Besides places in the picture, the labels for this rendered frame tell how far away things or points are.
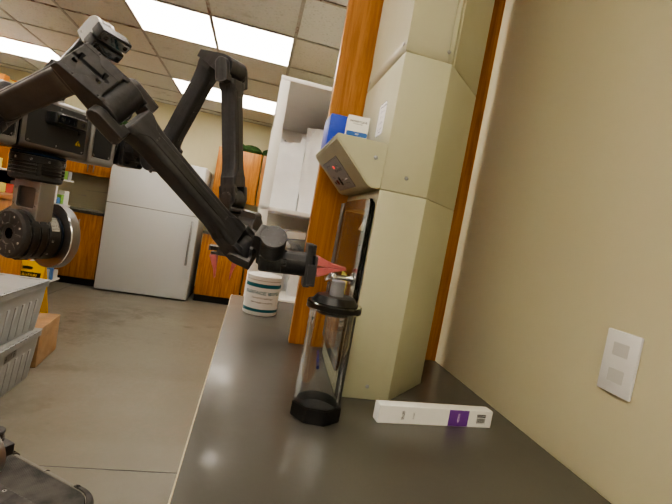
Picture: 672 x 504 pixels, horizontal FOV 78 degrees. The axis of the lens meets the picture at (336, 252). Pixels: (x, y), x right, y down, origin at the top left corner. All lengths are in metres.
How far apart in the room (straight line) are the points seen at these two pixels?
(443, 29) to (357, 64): 0.38
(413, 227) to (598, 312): 0.40
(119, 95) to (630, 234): 0.97
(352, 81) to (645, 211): 0.83
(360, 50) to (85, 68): 0.79
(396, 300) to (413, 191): 0.25
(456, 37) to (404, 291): 0.57
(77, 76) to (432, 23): 0.70
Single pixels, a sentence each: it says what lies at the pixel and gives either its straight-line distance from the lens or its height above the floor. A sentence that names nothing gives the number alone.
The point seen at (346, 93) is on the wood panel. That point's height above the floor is 1.71.
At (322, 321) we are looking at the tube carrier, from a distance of 0.78.
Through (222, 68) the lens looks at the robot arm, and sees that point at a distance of 1.34.
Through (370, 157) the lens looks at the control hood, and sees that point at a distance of 0.93.
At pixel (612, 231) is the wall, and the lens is 0.99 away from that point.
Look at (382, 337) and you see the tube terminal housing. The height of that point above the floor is 1.09.
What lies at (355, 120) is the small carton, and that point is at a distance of 1.00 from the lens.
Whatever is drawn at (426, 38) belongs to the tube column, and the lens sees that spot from 1.04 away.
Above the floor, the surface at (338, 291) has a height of 1.19.
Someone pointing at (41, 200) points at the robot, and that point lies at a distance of 1.46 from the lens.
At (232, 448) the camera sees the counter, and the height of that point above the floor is 0.94.
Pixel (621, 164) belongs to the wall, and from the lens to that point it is 1.02.
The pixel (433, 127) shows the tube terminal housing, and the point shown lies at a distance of 0.98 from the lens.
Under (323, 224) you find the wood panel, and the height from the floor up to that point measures 1.32.
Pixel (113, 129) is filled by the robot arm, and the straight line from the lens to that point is 0.85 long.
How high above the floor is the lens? 1.31
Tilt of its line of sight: 3 degrees down
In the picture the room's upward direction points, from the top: 10 degrees clockwise
